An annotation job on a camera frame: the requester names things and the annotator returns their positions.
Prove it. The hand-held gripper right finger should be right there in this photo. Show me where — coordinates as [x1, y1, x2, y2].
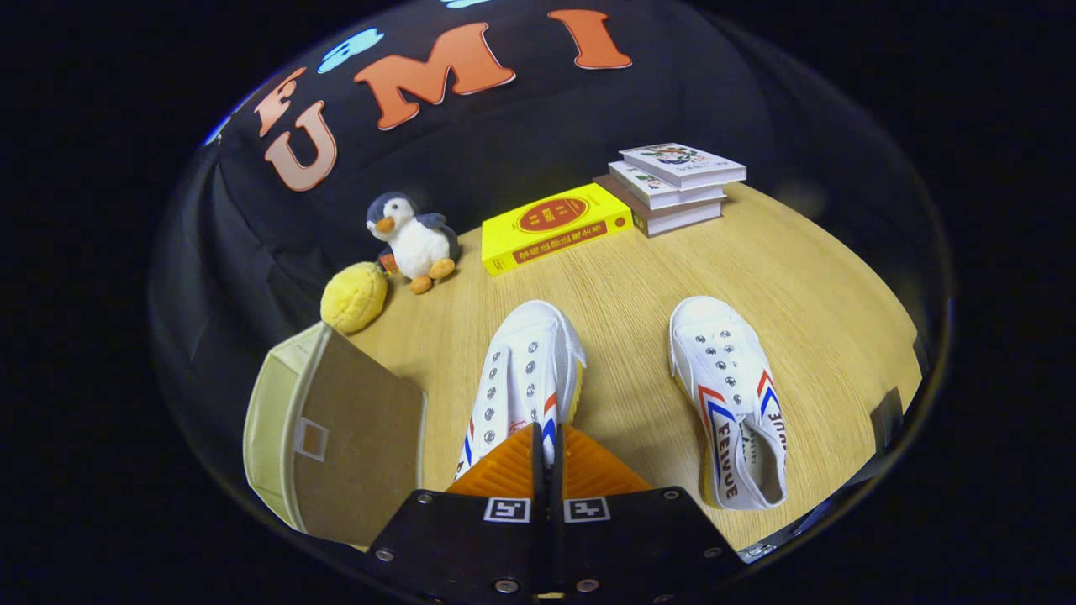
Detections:
[551, 423, 745, 602]

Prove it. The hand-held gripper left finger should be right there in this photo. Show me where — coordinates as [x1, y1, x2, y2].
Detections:
[363, 423, 556, 602]

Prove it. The brown fabric storage box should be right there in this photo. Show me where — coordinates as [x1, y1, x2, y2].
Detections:
[243, 322, 428, 547]

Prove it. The white canvas shoe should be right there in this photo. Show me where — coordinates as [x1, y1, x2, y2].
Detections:
[669, 295, 789, 512]
[454, 300, 588, 481]

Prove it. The yellow plush bun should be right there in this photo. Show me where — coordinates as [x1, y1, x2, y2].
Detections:
[320, 261, 389, 334]

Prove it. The penguin plush toy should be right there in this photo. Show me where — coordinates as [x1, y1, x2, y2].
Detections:
[366, 192, 462, 295]

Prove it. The yellow book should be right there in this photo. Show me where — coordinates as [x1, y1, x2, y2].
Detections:
[481, 182, 635, 276]

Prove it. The white illustrated book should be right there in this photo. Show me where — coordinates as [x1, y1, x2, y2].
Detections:
[607, 160, 727, 211]
[619, 142, 747, 190]

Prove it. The dark grey bracket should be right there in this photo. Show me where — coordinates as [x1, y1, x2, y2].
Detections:
[868, 387, 905, 456]

